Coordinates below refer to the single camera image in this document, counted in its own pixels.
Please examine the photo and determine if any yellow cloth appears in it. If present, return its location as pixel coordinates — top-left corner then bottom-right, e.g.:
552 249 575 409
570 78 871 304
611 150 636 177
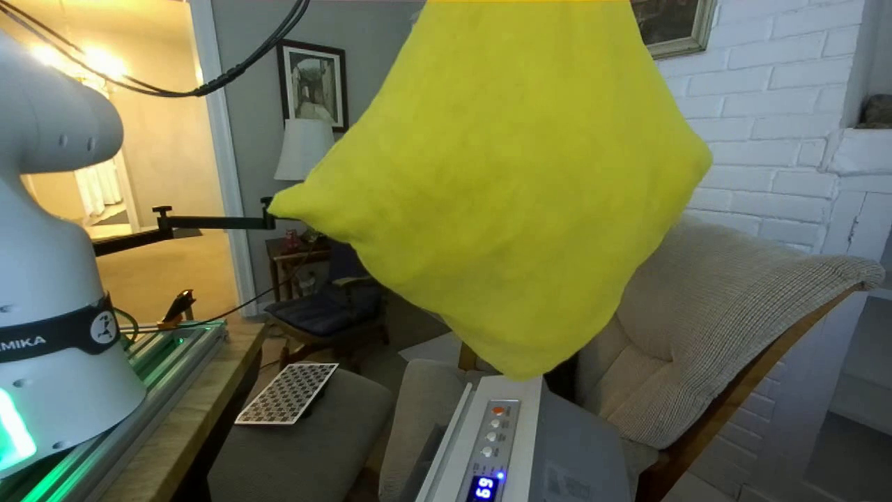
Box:
264 0 715 381

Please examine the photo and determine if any dark wooden chair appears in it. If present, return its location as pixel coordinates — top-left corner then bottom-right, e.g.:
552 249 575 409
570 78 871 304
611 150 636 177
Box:
262 230 392 359

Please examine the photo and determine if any white portable air conditioner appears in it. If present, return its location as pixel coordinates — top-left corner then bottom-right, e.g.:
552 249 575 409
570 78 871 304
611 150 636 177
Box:
413 374 636 502

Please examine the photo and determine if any grey fabric sofa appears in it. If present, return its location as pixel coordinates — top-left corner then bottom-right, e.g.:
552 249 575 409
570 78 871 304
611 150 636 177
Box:
202 332 469 502

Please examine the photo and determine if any beige ribbed armchair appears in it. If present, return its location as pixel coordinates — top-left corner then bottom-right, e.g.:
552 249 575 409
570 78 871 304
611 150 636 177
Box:
545 218 885 502

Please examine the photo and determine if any wooden table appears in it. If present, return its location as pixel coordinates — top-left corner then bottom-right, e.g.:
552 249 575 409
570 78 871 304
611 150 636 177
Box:
85 317 268 502

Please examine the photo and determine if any dark framed wall picture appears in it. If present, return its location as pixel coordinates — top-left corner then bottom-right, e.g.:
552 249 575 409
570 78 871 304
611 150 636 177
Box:
276 39 350 133

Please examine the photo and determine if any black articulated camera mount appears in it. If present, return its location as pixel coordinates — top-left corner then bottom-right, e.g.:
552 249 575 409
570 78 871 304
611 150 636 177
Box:
92 196 282 260

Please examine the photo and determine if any green white aluminium frame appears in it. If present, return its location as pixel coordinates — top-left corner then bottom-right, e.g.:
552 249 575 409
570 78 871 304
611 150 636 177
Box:
0 316 232 502

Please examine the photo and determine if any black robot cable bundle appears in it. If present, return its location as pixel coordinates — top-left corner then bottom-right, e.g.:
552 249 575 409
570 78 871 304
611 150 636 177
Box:
0 0 314 101

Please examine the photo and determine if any light framed wall picture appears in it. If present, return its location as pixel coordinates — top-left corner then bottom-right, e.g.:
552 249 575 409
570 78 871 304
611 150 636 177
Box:
630 0 720 62

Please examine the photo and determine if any white wall shelf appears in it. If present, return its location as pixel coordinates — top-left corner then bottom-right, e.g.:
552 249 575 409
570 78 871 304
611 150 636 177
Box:
827 123 892 177

